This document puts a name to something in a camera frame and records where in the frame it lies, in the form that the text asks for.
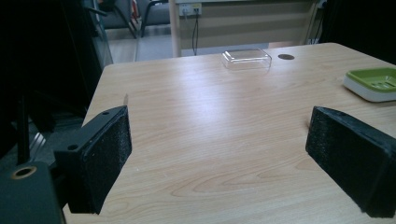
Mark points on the green and white soap dish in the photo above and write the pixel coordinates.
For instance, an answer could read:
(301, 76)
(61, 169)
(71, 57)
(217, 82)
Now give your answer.
(373, 83)

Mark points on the black curtain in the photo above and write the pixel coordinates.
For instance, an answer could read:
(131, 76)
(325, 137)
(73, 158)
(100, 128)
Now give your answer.
(361, 28)

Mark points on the grey chair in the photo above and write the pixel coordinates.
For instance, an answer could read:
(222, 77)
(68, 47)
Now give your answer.
(137, 15)

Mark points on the wall power socket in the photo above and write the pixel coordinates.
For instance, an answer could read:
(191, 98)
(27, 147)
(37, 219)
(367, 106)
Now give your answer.
(190, 9)

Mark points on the dark round table grommet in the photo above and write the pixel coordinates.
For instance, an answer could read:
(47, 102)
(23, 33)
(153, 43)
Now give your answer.
(286, 57)

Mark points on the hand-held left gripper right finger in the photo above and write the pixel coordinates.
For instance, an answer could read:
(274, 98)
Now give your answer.
(348, 152)

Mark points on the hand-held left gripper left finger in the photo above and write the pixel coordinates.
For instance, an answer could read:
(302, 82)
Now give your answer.
(99, 149)

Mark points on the pale wooden post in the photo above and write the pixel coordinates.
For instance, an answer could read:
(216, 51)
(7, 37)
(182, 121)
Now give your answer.
(174, 28)

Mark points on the clear plastic box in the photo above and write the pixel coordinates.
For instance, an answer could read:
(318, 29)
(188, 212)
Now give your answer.
(246, 58)

